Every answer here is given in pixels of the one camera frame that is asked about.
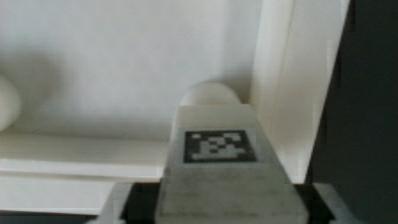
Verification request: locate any white leg with tag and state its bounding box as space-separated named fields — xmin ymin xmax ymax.
xmin=155 ymin=82 xmax=310 ymax=224

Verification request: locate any white square tabletop tray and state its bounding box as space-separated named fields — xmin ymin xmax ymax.
xmin=0 ymin=0 xmax=353 ymax=216

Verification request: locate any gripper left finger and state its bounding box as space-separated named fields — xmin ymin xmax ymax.
xmin=95 ymin=183 xmax=132 ymax=224

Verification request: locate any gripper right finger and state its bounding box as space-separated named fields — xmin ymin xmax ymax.
xmin=315 ymin=183 xmax=363 ymax=224

